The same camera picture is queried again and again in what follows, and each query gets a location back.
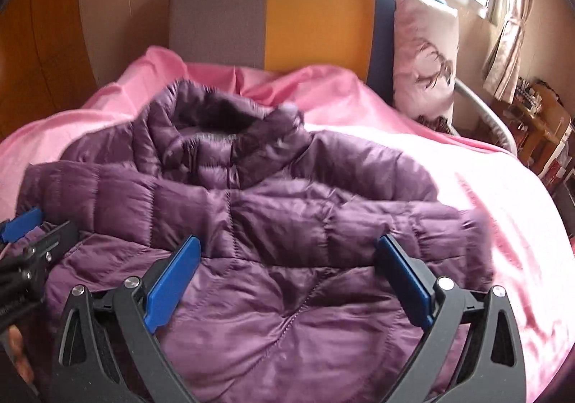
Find deer print pillow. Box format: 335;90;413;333
393;0;459;125

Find wooden wardrobe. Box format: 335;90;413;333
1;0;96;138

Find wooden side shelf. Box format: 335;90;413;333
492;78;572;179

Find grey yellow blue headboard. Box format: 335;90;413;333
169;0;440;102

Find grey metal bed rail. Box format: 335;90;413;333
454;78;518;157

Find person's hand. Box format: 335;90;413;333
7;325;34;384

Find purple puffer jacket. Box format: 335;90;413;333
17;81;493;402

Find pink bed duvet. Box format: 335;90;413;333
1;47;574;401

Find right pink curtain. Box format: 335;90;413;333
482;0;534;103

